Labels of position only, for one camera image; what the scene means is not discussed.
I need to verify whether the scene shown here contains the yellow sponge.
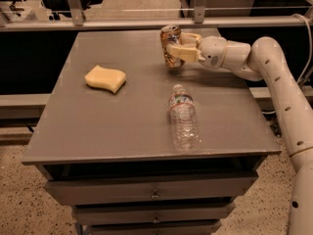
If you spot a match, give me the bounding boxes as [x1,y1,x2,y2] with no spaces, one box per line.
[84,65,126,94]

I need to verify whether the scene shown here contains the grey drawer cabinet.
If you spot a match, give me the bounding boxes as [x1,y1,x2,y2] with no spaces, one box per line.
[22,28,282,235]

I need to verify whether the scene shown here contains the bottom grey drawer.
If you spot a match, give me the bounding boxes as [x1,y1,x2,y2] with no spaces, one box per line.
[91,220,221,235]

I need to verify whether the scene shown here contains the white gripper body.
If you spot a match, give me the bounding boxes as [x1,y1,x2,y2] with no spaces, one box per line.
[199,36,227,69]

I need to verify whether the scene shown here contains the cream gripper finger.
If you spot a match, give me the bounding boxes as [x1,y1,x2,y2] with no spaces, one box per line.
[180,32,202,46]
[166,44,204,63]

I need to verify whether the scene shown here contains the clear plastic water bottle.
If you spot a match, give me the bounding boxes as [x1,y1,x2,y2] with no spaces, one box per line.
[168,84,201,151]

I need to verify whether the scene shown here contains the grey cable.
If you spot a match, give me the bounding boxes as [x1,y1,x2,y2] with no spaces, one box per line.
[291,13,313,85]

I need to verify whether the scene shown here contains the top grey drawer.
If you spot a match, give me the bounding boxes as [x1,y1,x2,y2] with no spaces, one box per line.
[46,171,258,206]

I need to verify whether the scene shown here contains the orange soda can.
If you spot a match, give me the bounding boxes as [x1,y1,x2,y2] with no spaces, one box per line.
[160,24,183,69]

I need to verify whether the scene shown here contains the metal railing frame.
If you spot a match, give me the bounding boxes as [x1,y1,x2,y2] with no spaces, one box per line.
[1,0,313,31]

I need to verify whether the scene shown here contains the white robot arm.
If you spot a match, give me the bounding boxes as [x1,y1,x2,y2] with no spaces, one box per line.
[164,33,313,235]

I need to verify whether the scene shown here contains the grey drawer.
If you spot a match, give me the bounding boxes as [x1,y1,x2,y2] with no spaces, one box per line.
[91,220,221,235]
[46,171,258,206]
[73,202,235,225]

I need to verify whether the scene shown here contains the middle grey drawer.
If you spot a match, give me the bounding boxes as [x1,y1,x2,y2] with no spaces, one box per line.
[73,202,235,225]

